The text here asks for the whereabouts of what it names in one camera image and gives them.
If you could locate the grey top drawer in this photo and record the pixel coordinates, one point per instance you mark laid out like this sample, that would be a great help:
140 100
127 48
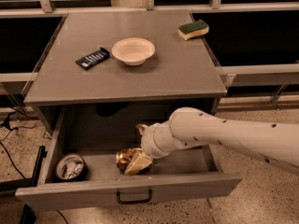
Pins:
189 174

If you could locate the dark blue snack bar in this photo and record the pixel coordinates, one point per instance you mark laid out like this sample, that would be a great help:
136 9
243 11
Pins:
93 59

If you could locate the black drawer handle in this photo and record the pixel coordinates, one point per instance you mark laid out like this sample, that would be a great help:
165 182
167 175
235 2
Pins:
134 198

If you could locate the grey cabinet with counter top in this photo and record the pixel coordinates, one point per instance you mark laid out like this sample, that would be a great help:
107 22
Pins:
178 68

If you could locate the black stand leg left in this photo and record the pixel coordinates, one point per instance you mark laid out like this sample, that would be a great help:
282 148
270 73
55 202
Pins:
27 216

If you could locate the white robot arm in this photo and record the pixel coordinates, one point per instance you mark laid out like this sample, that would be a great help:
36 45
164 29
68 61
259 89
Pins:
275 143

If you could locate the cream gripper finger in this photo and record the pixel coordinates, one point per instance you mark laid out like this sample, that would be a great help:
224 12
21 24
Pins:
139 162
142 128

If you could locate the crushed orange can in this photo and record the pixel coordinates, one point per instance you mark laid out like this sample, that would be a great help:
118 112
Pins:
124 157

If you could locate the green and yellow sponge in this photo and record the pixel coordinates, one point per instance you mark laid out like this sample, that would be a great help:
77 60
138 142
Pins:
193 29

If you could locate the white bowl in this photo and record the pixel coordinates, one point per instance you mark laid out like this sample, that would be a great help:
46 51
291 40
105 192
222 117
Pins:
133 51

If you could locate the grey window railing frame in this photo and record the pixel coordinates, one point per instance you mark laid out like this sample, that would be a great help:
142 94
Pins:
254 46

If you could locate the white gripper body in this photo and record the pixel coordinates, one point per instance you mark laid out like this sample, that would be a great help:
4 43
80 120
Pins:
148 143

